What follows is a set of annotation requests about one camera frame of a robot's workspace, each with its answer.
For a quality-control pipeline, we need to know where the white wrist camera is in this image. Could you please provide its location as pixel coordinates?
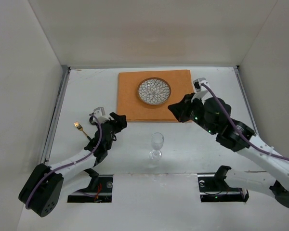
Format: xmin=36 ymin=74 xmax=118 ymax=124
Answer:
xmin=92 ymin=107 xmax=110 ymax=124
xmin=192 ymin=78 xmax=210 ymax=100

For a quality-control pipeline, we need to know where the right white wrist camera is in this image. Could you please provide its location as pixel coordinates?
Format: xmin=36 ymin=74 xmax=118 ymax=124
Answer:
xmin=192 ymin=78 xmax=210 ymax=100

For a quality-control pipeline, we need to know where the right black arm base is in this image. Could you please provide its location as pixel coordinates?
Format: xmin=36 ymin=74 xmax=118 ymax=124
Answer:
xmin=197 ymin=166 xmax=249 ymax=203

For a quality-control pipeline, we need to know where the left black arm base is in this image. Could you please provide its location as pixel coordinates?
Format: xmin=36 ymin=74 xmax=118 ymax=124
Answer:
xmin=67 ymin=169 xmax=113 ymax=204

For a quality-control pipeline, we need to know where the floral patterned ceramic plate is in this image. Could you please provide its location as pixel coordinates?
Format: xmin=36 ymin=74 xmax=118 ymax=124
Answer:
xmin=136 ymin=77 xmax=171 ymax=105

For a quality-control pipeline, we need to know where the black spoon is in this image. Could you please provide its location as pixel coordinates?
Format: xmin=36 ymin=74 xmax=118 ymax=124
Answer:
xmin=89 ymin=115 xmax=97 ymax=126

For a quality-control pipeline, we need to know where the orange cloth placemat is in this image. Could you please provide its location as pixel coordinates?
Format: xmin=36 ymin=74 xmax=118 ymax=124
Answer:
xmin=117 ymin=70 xmax=194 ymax=122

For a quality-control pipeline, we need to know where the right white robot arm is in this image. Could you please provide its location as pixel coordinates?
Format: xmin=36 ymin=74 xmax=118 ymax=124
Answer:
xmin=168 ymin=94 xmax=289 ymax=208

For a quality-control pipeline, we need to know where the gold fork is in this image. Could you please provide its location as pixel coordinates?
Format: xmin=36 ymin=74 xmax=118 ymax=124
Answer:
xmin=74 ymin=122 xmax=91 ymax=140

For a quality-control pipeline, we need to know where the clear wine glass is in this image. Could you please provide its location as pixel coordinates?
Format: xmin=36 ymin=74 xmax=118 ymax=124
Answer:
xmin=149 ymin=132 xmax=164 ymax=161

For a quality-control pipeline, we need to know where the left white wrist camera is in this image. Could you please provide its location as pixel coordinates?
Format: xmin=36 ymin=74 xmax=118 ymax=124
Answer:
xmin=92 ymin=107 xmax=110 ymax=124

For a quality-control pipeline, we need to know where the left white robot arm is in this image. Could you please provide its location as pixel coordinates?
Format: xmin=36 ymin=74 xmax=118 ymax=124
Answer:
xmin=18 ymin=112 xmax=127 ymax=218

